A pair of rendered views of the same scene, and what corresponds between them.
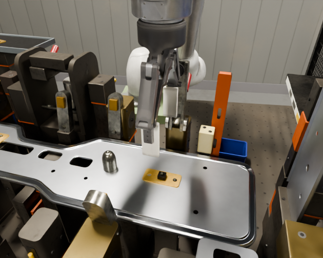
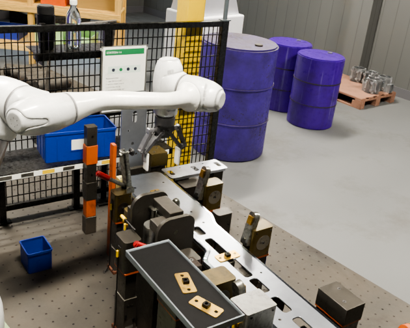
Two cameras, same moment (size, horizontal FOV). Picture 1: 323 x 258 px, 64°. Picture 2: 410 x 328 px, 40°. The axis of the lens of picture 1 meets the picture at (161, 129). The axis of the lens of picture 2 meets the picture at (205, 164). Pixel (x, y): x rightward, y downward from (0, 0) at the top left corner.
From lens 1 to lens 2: 2.37 m
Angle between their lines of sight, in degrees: 111
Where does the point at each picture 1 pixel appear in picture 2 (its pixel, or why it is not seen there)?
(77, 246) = (216, 183)
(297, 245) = (159, 151)
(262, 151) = not seen: outside the picture
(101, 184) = (186, 205)
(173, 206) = (168, 187)
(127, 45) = not seen: outside the picture
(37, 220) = (222, 212)
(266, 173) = not seen: hidden behind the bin
